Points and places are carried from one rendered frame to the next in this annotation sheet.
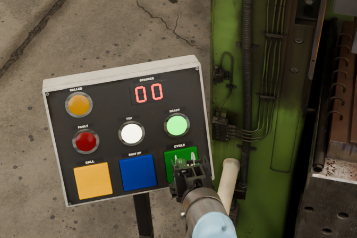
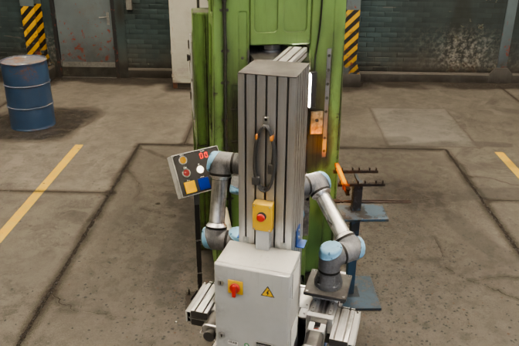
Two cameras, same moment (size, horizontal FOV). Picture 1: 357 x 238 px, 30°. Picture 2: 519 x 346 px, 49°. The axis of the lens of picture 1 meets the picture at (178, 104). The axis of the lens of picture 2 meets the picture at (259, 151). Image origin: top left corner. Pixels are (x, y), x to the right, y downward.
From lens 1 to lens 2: 2.64 m
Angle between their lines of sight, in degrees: 33
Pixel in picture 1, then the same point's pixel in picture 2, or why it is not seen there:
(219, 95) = not seen: hidden behind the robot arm
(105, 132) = (191, 169)
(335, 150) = not seen: hidden behind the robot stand
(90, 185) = (189, 188)
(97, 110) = (188, 161)
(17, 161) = (106, 271)
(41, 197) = (126, 280)
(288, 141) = not seen: hidden behind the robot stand
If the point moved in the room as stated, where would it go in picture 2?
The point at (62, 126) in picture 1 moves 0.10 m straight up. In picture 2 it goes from (178, 167) to (178, 153)
